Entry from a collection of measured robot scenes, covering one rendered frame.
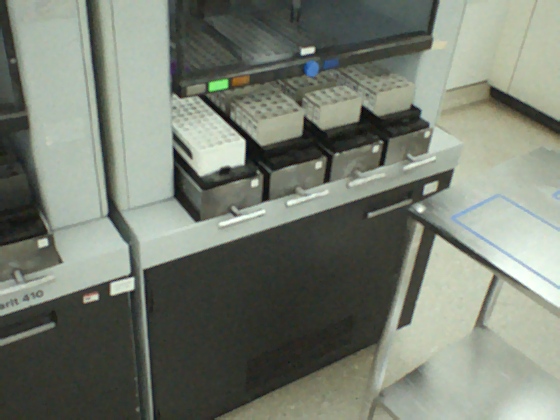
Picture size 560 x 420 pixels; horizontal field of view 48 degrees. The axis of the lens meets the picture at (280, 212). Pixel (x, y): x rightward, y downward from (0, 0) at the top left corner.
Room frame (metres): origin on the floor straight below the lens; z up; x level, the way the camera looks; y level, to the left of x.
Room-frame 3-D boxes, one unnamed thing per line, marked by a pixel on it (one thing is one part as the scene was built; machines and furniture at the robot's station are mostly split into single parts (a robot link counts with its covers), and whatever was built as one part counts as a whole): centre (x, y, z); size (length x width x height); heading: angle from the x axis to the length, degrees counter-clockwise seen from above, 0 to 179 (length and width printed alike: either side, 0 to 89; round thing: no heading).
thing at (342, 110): (1.23, -0.10, 0.85); 0.12 x 0.02 x 0.06; 125
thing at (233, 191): (1.24, 0.28, 0.78); 0.73 x 0.14 x 0.09; 36
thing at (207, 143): (1.13, 0.20, 0.83); 0.30 x 0.10 x 0.06; 35
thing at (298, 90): (1.30, -0.05, 0.85); 0.12 x 0.02 x 0.06; 125
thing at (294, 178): (1.33, 0.16, 0.78); 0.73 x 0.14 x 0.09; 36
